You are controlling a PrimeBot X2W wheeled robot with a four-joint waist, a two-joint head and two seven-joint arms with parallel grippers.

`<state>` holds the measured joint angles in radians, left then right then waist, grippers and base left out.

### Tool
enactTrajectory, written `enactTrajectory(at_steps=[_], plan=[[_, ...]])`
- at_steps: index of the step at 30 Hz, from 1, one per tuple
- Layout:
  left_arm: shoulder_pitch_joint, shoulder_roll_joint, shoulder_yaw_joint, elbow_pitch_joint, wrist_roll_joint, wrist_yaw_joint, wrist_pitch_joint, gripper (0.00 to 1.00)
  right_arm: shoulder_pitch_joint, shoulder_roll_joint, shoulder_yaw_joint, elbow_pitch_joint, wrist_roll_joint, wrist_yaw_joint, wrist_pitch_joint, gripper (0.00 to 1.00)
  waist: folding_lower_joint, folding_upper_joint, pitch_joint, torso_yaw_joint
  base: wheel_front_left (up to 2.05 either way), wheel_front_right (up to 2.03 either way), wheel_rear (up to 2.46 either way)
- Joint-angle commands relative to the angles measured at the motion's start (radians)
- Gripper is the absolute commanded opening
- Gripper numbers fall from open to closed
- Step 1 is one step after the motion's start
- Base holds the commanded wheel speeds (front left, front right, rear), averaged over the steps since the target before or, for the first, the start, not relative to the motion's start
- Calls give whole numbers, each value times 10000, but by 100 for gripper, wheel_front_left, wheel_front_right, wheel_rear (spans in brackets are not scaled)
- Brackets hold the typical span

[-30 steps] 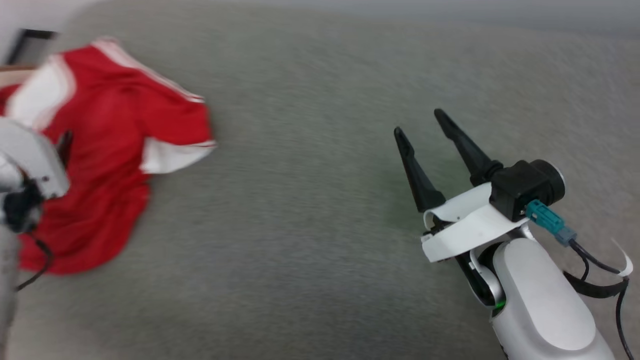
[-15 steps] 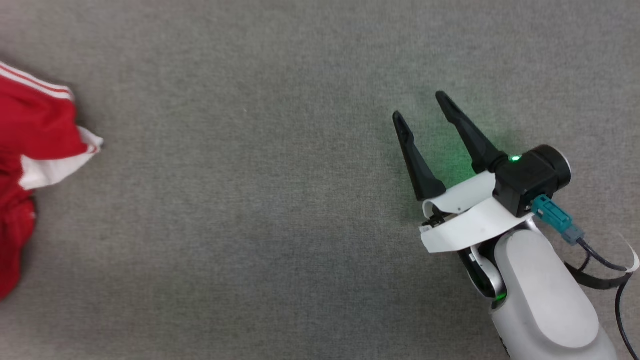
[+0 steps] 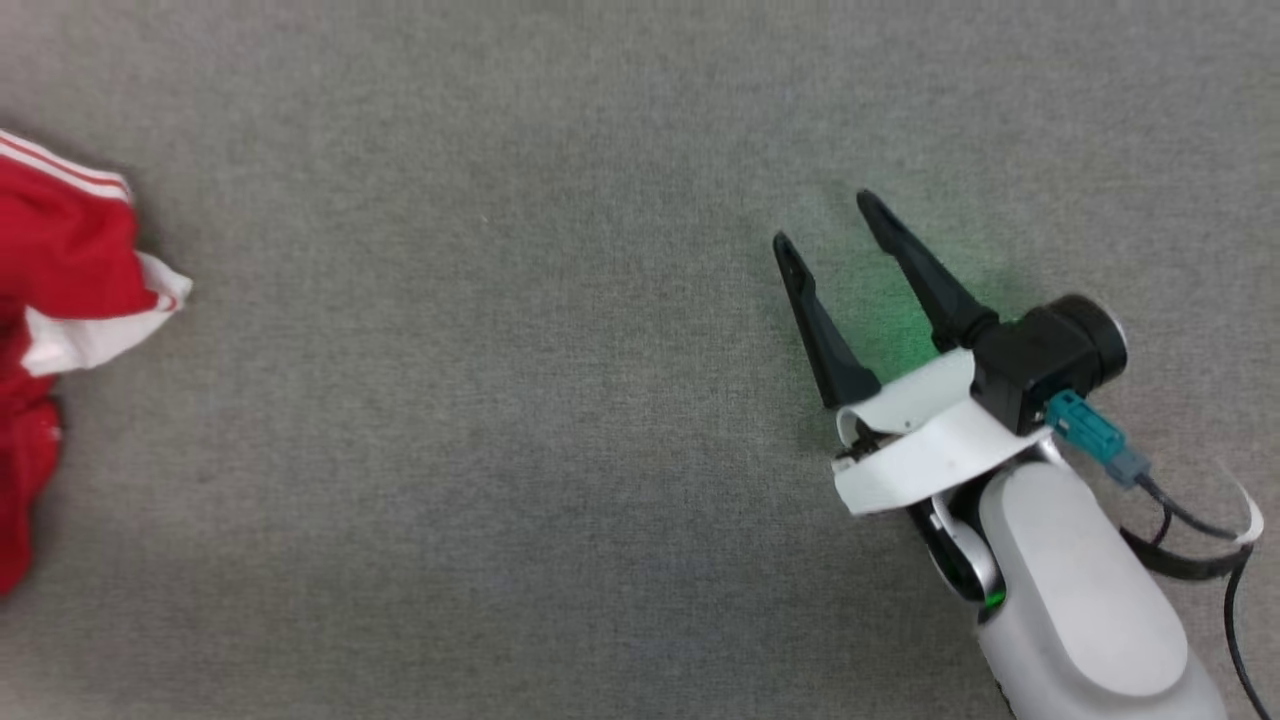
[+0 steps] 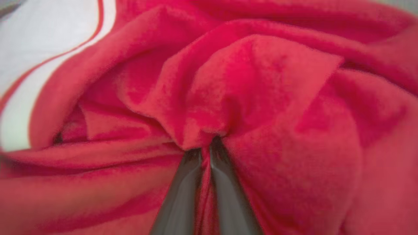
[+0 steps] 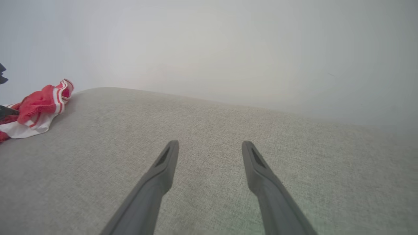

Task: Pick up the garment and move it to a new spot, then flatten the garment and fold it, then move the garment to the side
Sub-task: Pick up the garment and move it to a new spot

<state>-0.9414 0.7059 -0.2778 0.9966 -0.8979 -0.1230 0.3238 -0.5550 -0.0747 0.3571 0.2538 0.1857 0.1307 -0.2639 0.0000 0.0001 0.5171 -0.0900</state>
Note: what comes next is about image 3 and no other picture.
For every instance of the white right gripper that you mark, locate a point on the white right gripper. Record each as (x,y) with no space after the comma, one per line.
(930,445)

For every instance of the red basketball jersey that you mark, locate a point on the red basketball jersey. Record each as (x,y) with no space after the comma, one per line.
(60,240)

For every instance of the grey fabric sofa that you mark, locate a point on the grey fabric sofa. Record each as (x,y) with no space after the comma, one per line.
(500,400)

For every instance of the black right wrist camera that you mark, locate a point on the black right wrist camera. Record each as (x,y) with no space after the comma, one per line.
(1040,355)

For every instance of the teal right camera connector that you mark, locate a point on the teal right camera connector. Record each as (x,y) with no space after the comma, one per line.
(1085,425)

